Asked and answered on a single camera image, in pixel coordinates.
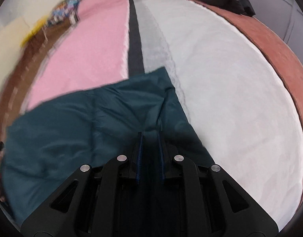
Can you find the yellow pillow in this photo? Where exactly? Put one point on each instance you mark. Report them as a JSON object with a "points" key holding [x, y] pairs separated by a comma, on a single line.
{"points": [[34, 32]]}

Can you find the striped pink brown white blanket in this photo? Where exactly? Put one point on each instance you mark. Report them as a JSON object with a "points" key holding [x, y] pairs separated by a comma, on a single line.
{"points": [[215, 91]]}

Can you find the red bedspread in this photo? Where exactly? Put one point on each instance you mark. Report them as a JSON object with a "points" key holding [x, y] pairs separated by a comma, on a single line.
{"points": [[277, 44]]}

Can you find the white headboard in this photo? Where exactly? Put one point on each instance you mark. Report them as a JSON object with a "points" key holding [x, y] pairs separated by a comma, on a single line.
{"points": [[8, 49]]}

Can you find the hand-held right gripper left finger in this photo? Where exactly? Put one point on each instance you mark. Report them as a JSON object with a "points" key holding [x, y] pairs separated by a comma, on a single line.
{"points": [[139, 158]]}

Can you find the colourful printed pillow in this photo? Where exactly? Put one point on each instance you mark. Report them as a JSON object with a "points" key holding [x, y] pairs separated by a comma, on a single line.
{"points": [[65, 9]]}

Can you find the teal quilted puffer jacket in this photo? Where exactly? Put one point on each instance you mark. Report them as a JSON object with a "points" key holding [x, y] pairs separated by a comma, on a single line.
{"points": [[80, 128]]}

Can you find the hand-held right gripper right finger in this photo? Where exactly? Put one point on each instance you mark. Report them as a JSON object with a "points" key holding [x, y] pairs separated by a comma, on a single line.
{"points": [[161, 158]]}

